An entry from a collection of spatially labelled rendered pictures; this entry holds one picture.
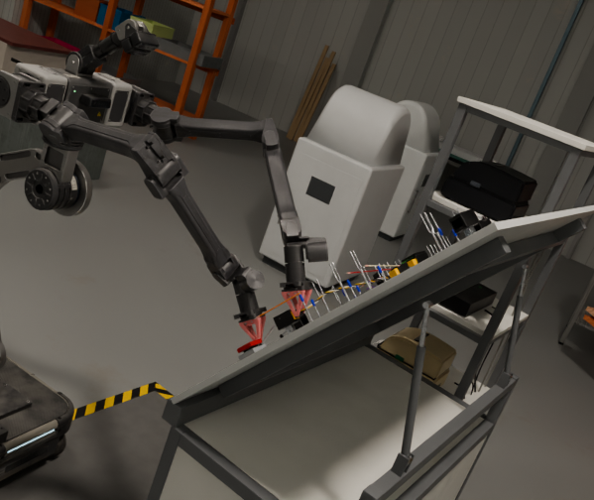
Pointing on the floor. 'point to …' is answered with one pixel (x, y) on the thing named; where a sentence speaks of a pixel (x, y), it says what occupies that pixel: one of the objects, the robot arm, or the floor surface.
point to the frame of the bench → (182, 437)
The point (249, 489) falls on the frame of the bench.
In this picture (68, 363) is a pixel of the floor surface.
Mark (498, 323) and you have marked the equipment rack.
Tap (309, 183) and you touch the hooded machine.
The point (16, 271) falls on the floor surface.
